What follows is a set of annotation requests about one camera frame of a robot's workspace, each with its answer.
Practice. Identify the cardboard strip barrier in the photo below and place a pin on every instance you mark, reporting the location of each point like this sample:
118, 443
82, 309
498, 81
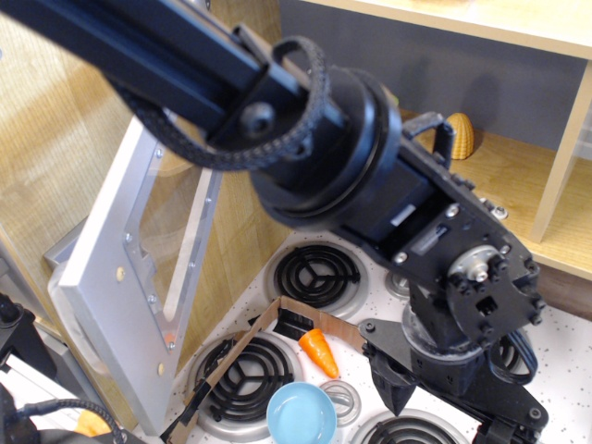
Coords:
292, 317

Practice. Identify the silver microwave door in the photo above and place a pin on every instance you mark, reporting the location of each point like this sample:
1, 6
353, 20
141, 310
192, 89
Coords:
126, 292

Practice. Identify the wooden shelf unit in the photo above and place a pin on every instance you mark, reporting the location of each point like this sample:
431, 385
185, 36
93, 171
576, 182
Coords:
520, 70

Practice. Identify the front right stove burner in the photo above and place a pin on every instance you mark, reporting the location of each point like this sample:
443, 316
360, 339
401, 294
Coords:
411, 426

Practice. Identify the yellow toy corn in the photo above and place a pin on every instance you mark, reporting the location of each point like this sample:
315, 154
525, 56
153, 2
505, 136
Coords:
464, 139

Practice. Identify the back left stove burner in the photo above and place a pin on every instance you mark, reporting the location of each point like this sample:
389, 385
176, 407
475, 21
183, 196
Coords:
322, 274

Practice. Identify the silver stove knob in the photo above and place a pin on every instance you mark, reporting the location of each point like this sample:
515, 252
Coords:
397, 286

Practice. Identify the white magnetic door latch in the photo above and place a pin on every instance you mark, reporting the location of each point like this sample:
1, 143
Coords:
497, 211

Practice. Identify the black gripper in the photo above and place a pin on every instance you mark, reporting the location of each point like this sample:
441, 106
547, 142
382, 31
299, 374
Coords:
427, 350

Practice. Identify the black equipment left edge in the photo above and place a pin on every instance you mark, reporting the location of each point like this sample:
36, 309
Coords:
20, 338

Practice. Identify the orange object bottom left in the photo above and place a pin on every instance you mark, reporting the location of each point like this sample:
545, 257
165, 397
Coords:
90, 424

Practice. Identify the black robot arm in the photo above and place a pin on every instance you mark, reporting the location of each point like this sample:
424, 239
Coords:
327, 149

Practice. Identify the light blue bowl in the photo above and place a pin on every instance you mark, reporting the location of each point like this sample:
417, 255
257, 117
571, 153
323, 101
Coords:
301, 413

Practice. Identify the orange toy carrot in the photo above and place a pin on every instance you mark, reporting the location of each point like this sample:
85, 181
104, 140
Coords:
316, 347

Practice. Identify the grey wall bracket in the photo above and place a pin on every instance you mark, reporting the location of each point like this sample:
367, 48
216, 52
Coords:
61, 251

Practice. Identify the front left stove burner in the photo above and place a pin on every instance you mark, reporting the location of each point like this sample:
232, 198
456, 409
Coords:
235, 409

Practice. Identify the stove burner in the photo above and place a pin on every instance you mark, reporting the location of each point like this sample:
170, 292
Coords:
322, 274
235, 409
411, 426

